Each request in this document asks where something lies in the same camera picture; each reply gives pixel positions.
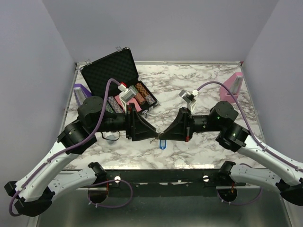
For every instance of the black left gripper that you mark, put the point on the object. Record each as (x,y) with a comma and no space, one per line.
(136,127)

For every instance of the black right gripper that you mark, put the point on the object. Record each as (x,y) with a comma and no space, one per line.
(181,127)

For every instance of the blue key tag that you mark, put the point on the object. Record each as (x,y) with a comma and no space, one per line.
(162,144)

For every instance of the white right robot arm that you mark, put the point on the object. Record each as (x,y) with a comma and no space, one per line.
(280,173)

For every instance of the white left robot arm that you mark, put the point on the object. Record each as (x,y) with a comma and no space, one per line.
(34,193)

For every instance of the small grey cap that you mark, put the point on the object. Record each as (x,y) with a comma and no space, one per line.
(110,139)

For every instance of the grey poker chip stack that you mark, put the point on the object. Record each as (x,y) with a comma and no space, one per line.
(149,99)

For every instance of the brown poker chip stack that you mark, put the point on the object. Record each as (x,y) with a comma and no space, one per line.
(140,99)

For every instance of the poker chip row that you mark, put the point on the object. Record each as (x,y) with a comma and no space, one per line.
(109,108)
(115,105)

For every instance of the poker chip row left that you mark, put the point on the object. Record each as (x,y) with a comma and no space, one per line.
(109,108)

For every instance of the green poker chip stack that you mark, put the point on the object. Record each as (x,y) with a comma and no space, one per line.
(134,89)

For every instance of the orange poker chip stack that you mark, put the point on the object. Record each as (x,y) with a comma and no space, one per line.
(142,89)

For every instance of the black poker chip case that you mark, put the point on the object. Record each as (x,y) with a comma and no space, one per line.
(120,66)

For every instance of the purple metronome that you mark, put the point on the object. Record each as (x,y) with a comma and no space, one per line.
(80,93)

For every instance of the pink metronome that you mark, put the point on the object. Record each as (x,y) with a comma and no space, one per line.
(234,84)

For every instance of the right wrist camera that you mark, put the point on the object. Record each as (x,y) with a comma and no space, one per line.
(189,98)

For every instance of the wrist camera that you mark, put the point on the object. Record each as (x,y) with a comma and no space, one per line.
(189,98)
(125,95)

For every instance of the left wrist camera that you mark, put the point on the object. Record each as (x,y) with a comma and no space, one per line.
(125,95)

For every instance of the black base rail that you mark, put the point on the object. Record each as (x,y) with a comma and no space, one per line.
(125,183)

